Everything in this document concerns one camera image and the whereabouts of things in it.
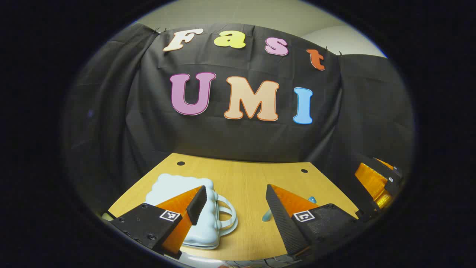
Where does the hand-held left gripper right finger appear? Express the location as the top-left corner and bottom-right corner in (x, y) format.
(266, 184), (369, 257)

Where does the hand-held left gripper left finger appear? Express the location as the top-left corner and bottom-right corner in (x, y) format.
(110, 185), (208, 260)

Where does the light blue suitcase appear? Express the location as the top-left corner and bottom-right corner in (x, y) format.
(144, 173), (238, 250)

